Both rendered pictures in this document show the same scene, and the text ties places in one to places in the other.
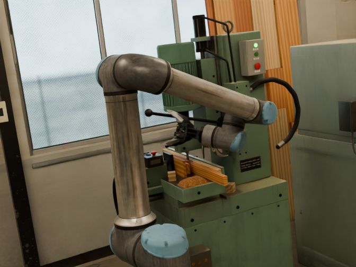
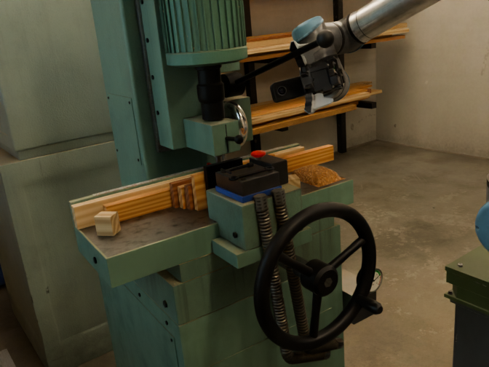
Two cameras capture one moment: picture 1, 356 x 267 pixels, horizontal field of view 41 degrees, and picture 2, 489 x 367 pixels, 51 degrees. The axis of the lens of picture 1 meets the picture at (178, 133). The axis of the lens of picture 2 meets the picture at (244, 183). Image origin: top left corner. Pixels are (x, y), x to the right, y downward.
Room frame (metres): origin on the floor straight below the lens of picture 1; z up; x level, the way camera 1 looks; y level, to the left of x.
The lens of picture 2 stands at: (2.32, 1.10, 1.28)
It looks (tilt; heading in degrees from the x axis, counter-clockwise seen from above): 18 degrees down; 263
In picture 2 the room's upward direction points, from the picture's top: 5 degrees counter-clockwise
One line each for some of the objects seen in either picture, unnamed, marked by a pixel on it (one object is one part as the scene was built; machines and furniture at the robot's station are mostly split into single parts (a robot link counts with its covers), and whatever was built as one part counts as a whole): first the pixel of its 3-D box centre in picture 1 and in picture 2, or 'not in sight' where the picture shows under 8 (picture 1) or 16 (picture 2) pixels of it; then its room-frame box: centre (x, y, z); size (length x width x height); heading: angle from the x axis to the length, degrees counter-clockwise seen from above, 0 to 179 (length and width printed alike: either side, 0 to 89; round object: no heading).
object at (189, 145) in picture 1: (189, 143); (212, 137); (2.24, -0.05, 1.03); 0.14 x 0.07 x 0.09; 114
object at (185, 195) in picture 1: (166, 179); (233, 219); (2.22, 0.08, 0.87); 0.61 x 0.30 x 0.06; 24
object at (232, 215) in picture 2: (149, 174); (254, 210); (2.18, 0.16, 0.92); 0.15 x 0.13 x 0.09; 24
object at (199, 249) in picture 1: (195, 259); (348, 295); (1.93, -0.01, 0.58); 0.12 x 0.08 x 0.08; 114
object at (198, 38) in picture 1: (201, 33); not in sight; (2.29, -0.16, 1.54); 0.08 x 0.08 x 0.17; 24
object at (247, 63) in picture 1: (252, 57); not in sight; (2.23, -0.38, 1.40); 0.10 x 0.06 x 0.16; 114
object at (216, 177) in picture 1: (192, 167); (233, 179); (2.20, -0.05, 0.92); 0.62 x 0.02 x 0.04; 24
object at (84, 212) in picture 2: (188, 162); (202, 182); (2.27, -0.04, 0.93); 0.60 x 0.02 x 0.05; 24
